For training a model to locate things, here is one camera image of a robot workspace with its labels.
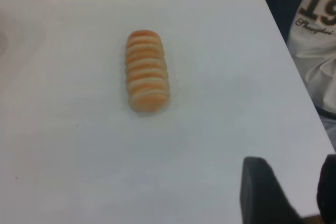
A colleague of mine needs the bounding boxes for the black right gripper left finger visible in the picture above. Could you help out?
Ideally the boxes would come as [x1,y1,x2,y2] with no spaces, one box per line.
[240,156,305,224]

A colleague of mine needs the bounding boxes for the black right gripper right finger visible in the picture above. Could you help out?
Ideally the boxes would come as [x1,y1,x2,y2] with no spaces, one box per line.
[316,154,336,224]

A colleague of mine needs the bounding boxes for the striped orange bread roll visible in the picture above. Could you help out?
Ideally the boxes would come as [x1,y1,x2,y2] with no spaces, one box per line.
[124,29,170,113]

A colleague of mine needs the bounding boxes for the white garment with number print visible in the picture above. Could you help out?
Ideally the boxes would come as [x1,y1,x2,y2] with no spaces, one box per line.
[286,0,336,116]

